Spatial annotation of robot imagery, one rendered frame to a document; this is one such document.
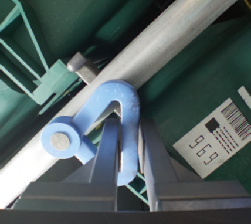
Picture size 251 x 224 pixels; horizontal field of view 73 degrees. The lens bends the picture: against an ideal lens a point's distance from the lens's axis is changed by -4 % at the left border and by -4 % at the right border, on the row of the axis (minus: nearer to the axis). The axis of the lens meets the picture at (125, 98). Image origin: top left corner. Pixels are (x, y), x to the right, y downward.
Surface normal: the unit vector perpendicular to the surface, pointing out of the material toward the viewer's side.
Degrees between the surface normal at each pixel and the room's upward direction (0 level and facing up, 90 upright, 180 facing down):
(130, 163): 90
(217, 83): 91
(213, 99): 96
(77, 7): 94
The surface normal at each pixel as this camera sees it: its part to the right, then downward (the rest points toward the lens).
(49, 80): 0.00, 0.27
